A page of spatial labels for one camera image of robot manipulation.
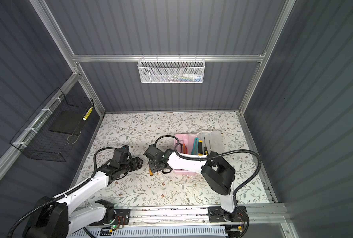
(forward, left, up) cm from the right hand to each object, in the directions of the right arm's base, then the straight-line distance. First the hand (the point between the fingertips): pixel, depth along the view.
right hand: (155, 167), depth 86 cm
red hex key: (+13, -19, -3) cm, 23 cm away
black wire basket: (0, +49, +28) cm, 57 cm away
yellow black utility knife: (+10, -27, +3) cm, 29 cm away
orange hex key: (+15, -17, -3) cm, 23 cm away
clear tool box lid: (+15, -35, +5) cm, 39 cm away
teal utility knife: (+9, -24, +3) cm, 26 cm away
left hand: (+3, +10, +1) cm, 10 cm away
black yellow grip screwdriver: (+5, -29, +7) cm, 31 cm away
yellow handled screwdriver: (-7, 0, +8) cm, 10 cm away
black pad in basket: (+13, +42, +26) cm, 51 cm away
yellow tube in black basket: (+19, +37, +24) cm, 48 cm away
